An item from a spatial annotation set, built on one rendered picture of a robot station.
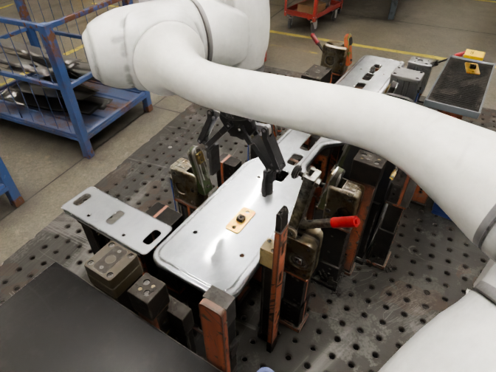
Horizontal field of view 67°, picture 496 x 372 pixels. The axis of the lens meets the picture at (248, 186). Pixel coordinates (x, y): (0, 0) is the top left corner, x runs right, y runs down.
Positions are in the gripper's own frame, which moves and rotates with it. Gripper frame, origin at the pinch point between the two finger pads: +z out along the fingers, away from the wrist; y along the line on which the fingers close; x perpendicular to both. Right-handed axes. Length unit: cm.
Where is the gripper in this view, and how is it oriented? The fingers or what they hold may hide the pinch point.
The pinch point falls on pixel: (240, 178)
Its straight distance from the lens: 82.2
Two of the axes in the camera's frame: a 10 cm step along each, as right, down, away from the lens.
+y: 8.5, 3.5, -4.0
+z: 0.0, 7.6, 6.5
